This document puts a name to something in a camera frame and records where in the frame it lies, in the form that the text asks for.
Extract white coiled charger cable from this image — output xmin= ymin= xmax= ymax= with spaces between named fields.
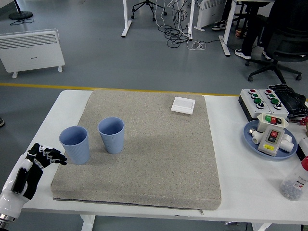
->
xmin=186 ymin=40 xmax=206 ymax=51

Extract person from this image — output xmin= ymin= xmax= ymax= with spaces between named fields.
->
xmin=234 ymin=0 xmax=308 ymax=60
xmin=212 ymin=0 xmax=233 ymax=31

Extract white desk leg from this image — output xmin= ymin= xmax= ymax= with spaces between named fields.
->
xmin=121 ymin=0 xmax=132 ymax=37
xmin=187 ymin=0 xmax=196 ymax=34
xmin=218 ymin=0 xmax=239 ymax=57

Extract black fan stand base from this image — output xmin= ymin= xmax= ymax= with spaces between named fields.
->
xmin=9 ymin=0 xmax=34 ymax=20

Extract grey-brown mat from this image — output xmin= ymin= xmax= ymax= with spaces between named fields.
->
xmin=50 ymin=90 xmax=222 ymax=212

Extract black chair base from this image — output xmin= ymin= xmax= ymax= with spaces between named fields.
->
xmin=131 ymin=0 xmax=168 ymax=22

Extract blue ribbed cup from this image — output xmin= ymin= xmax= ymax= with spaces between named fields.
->
xmin=97 ymin=117 xmax=125 ymax=154
xmin=59 ymin=126 xmax=90 ymax=165

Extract black office chair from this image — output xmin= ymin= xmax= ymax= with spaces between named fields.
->
xmin=244 ymin=14 xmax=308 ymax=85

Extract black tool tray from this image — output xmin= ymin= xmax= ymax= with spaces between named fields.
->
xmin=268 ymin=83 xmax=308 ymax=118

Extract white table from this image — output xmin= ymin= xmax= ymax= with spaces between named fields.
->
xmin=20 ymin=90 xmax=308 ymax=231

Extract white push-button control box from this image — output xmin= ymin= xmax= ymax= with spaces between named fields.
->
xmin=240 ymin=88 xmax=272 ymax=116
xmin=257 ymin=89 xmax=289 ymax=118

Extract grey red-black button switch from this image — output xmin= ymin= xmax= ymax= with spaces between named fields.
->
xmin=257 ymin=125 xmax=286 ymax=157

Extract white pipe fitting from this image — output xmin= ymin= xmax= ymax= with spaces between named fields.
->
xmin=279 ymin=133 xmax=295 ymax=154
xmin=249 ymin=128 xmax=263 ymax=145

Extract white panel heater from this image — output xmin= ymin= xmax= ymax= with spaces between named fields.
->
xmin=0 ymin=28 xmax=65 ymax=79
xmin=193 ymin=0 xmax=227 ymax=32

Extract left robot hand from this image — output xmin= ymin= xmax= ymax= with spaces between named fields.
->
xmin=0 ymin=143 xmax=68 ymax=218

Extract white floor cable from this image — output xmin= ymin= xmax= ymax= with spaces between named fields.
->
xmin=154 ymin=0 xmax=174 ymax=28

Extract clear bottle with red cap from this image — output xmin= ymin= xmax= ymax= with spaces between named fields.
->
xmin=279 ymin=155 xmax=308 ymax=202

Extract beige three-button switch box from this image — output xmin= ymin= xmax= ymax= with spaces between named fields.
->
xmin=256 ymin=113 xmax=289 ymax=132

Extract black floor cables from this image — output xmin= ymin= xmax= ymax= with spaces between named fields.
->
xmin=165 ymin=0 xmax=223 ymax=48

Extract blue plate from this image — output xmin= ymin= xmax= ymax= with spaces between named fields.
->
xmin=243 ymin=119 xmax=298 ymax=161

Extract white wall switch plate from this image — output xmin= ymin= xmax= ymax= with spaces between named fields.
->
xmin=171 ymin=96 xmax=196 ymax=115

